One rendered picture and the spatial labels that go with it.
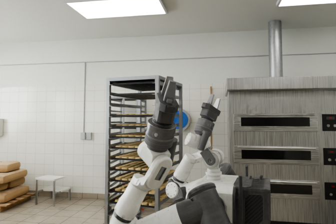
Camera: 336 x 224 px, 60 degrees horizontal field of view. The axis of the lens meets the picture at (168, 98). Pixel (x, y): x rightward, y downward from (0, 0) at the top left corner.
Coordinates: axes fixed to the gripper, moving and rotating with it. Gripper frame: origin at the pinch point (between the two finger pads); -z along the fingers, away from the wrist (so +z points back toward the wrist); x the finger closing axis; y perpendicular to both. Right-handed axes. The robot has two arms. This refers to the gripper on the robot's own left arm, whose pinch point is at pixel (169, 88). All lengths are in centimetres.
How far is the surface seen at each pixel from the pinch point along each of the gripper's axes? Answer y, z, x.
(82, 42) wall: -81, 70, 503
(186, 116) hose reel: 118, 145, 375
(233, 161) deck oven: 161, 156, 254
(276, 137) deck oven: 209, 112, 249
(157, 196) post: 31, 116, 108
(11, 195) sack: -150, 317, 358
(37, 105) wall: -149, 203, 485
